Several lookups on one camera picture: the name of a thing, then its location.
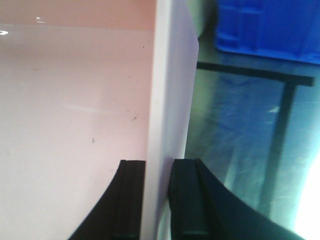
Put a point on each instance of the large blue crate top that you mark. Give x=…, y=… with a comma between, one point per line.
x=281, y=29

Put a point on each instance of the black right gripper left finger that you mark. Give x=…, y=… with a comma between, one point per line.
x=118, y=213

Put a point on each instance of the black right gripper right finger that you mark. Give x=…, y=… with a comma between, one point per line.
x=202, y=208

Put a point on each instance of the pink plastic bin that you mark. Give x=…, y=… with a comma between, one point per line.
x=85, y=84

